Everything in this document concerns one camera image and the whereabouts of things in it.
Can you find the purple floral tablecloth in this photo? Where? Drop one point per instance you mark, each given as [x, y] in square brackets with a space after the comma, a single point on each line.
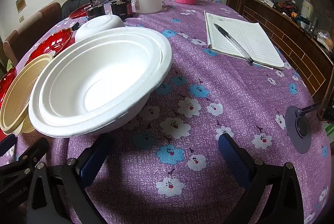
[195, 135]

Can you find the grey round stand base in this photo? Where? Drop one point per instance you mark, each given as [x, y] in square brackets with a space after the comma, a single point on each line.
[297, 132]

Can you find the black geared motor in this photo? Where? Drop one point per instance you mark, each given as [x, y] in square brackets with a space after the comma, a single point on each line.
[95, 12]
[121, 9]

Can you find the wall socket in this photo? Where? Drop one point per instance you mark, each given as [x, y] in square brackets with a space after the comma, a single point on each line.
[22, 18]

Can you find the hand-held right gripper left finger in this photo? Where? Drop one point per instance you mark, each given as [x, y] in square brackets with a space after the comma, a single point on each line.
[88, 174]

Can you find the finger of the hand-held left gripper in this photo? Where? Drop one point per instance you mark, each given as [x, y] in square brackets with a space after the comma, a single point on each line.
[34, 152]
[7, 144]

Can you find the brown upholstered armchair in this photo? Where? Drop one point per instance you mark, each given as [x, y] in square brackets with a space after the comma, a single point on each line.
[39, 20]

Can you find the black power adapter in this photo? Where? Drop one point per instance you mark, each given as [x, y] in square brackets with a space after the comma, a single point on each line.
[75, 25]

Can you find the red gold-rimmed plate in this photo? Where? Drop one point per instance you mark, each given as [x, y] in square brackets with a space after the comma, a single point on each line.
[56, 42]
[6, 88]
[78, 12]

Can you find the black ballpoint pen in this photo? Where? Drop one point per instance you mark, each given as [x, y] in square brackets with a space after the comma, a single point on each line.
[232, 41]

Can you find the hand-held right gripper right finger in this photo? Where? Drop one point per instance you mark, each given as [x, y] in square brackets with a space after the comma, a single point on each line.
[234, 161]

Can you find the beige plastic bowl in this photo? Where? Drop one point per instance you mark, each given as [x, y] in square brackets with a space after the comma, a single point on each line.
[15, 98]

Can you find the lined notebook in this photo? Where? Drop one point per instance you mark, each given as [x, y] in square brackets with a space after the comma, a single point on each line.
[250, 41]

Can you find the small wall plaque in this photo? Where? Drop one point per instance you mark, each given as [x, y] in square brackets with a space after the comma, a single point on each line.
[21, 4]

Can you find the white pot with plant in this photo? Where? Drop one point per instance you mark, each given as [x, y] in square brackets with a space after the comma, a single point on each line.
[307, 9]

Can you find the wooden sideboard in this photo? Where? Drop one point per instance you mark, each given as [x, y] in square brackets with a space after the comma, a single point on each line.
[287, 33]

